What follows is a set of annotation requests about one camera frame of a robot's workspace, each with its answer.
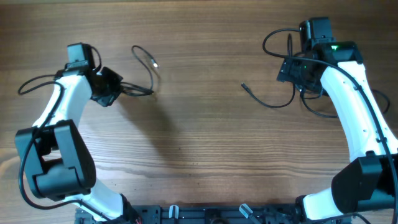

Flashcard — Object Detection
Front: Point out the black thin USB cable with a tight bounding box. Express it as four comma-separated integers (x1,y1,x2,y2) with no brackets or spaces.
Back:
300,88,391,119

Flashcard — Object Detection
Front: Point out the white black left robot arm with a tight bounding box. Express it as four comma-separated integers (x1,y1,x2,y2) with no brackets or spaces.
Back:
15,43,126,222

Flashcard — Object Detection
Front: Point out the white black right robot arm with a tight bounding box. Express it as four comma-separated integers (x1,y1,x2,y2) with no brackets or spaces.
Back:
277,17,397,223

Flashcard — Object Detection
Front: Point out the black right camera cable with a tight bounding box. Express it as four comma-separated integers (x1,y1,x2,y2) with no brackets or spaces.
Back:
262,27,398,224

